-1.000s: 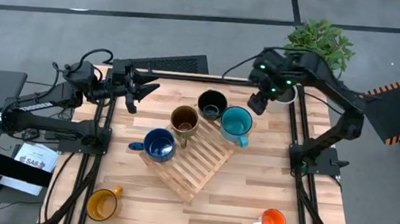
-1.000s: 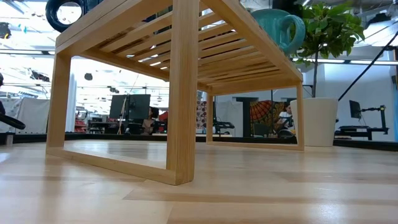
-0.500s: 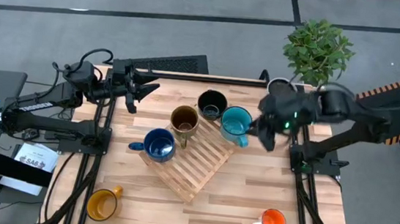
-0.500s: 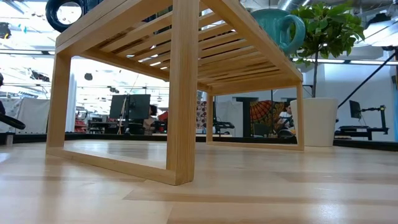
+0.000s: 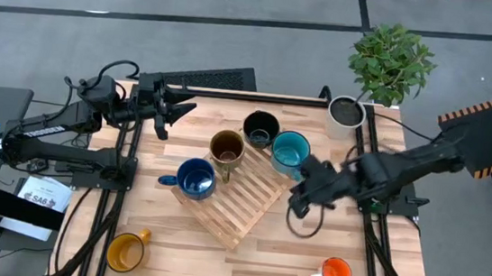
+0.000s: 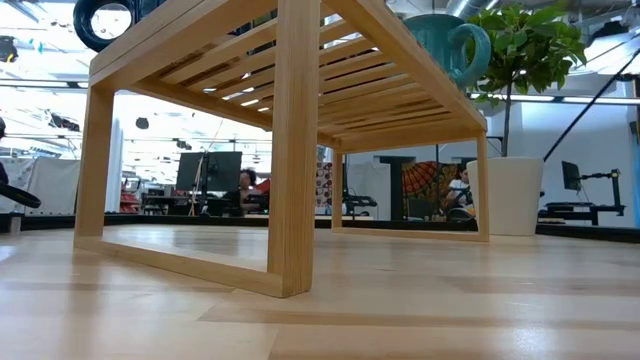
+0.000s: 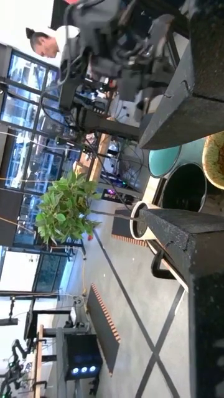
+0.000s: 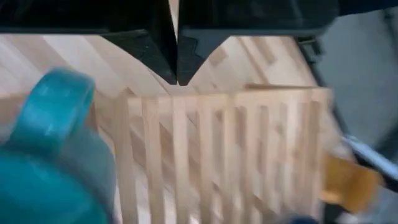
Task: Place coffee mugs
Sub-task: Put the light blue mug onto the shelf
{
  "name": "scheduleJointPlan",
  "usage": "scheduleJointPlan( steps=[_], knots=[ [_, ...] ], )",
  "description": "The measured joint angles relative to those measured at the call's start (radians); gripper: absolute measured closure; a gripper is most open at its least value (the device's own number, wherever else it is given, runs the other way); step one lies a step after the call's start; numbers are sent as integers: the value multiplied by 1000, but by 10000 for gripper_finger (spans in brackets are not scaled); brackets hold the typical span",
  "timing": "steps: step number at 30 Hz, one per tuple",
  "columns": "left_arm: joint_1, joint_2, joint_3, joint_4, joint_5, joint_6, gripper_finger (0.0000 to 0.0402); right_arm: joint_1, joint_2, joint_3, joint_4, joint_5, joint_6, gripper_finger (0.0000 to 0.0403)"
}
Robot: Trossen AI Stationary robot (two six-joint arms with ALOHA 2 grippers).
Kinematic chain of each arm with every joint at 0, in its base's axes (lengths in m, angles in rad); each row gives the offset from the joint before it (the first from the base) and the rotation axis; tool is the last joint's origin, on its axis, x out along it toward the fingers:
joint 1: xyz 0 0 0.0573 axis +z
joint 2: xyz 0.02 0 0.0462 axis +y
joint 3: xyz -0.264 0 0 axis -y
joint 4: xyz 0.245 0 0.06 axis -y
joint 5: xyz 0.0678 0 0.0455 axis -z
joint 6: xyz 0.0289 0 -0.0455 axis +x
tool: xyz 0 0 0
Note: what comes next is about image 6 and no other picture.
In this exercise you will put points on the orange patterned tapestry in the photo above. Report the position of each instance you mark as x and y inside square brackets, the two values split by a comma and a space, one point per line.
[422, 177]

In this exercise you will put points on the green plant in white pot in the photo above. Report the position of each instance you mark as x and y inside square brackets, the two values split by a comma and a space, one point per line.
[505, 200]

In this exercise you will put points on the black round ceiling fixture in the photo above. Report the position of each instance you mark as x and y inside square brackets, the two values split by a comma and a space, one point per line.
[142, 123]

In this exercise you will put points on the silver ceiling duct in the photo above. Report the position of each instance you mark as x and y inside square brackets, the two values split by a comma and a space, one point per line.
[465, 7]

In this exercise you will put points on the black computer monitor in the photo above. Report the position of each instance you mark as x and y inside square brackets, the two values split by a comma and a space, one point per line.
[190, 172]
[225, 172]

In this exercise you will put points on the teal coffee mug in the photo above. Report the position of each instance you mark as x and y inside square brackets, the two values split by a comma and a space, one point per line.
[430, 40]

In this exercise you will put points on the black monitor on arm stand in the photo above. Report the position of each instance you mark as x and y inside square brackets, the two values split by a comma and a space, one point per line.
[570, 175]

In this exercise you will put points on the wooden slatted rack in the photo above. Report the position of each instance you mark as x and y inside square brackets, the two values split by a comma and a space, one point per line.
[295, 150]

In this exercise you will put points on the dark blue coffee mug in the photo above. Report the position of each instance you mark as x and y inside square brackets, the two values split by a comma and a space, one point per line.
[81, 22]

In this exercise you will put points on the person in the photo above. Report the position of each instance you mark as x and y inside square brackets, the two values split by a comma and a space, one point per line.
[460, 187]
[247, 182]

